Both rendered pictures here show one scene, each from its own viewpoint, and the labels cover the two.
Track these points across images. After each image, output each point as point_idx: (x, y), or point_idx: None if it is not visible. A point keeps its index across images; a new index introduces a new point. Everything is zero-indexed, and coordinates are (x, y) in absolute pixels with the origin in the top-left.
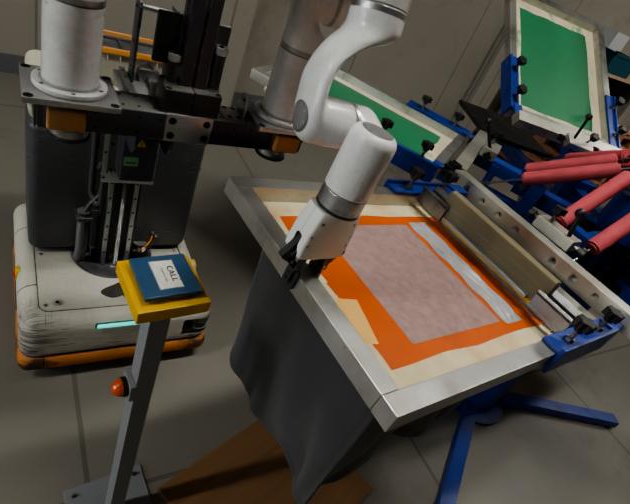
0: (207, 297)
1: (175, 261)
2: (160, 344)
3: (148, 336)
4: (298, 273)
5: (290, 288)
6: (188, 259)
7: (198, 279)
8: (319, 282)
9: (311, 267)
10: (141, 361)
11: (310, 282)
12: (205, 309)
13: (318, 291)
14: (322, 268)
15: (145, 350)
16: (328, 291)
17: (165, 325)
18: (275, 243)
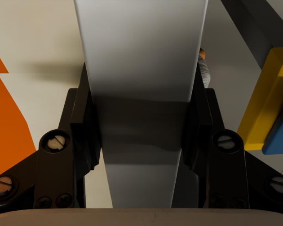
0: (282, 75)
1: None
2: (260, 19)
3: None
4: (213, 123)
5: (198, 63)
6: (247, 143)
7: (264, 110)
8: (99, 70)
9: (97, 138)
10: (270, 5)
11: (153, 75)
12: None
13: (145, 14)
14: (63, 137)
15: (277, 15)
16: (9, 33)
17: (276, 42)
18: (171, 203)
